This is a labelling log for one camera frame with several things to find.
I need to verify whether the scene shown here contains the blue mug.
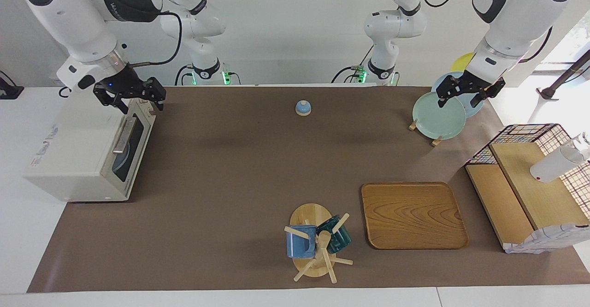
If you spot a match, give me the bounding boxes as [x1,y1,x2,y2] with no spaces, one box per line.
[286,224,318,259]

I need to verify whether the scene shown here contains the black metal pole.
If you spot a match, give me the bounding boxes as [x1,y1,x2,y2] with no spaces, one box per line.
[537,49,590,100]

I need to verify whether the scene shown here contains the wooden shelf boards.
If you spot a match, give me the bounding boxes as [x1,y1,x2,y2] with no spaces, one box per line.
[466,142,590,252]

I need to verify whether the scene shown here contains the rectangular wooden tray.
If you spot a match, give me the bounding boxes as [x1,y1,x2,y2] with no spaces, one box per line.
[361,182,469,250]

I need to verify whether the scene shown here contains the black arm base cable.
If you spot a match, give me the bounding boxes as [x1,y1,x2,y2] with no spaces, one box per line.
[332,44,375,84]

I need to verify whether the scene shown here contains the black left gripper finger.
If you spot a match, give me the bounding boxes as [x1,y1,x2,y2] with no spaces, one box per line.
[470,77,506,107]
[437,77,460,108]

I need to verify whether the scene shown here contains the black clamp object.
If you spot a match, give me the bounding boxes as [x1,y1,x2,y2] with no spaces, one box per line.
[0,71,24,100]

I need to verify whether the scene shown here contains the glass oven door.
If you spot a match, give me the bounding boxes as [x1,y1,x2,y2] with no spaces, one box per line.
[100,99,157,196]

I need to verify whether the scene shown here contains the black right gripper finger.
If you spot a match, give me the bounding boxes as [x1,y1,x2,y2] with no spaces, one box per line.
[141,77,166,112]
[94,86,129,114]

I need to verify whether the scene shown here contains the pale green plate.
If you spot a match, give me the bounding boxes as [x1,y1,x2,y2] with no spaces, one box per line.
[412,91,467,141]

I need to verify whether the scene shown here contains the wooden plate rack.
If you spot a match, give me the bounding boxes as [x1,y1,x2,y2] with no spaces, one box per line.
[408,119,443,147]

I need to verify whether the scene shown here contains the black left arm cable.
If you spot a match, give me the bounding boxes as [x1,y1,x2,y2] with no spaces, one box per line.
[417,0,554,63]

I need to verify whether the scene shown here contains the beige toaster oven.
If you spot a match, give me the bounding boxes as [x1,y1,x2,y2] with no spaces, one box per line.
[23,82,157,202]

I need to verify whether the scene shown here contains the wooden mug tree stand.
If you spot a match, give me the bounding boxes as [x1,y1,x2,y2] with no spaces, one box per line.
[283,203,354,283]

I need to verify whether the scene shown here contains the brown table mat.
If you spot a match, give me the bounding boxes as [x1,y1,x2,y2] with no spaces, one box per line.
[27,86,590,294]

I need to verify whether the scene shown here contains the dark green mug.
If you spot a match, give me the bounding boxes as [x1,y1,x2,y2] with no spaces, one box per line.
[316,215,352,254]

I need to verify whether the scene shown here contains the black wire basket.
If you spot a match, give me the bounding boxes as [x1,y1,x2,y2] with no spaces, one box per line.
[465,123,590,206]

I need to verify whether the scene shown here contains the white patterned cloth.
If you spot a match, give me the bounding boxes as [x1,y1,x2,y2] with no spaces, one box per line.
[504,223,590,254]

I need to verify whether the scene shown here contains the light blue racked plate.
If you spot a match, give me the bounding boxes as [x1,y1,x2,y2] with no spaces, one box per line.
[431,71,484,118]

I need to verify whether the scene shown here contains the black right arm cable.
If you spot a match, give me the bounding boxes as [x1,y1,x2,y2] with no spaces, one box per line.
[124,12,183,66]

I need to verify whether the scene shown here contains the white cylindrical bottle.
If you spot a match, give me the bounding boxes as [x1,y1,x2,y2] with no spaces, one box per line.
[530,132,590,183]

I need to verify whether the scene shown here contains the yellow plate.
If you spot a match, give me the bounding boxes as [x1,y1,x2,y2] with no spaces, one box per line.
[449,52,475,73]

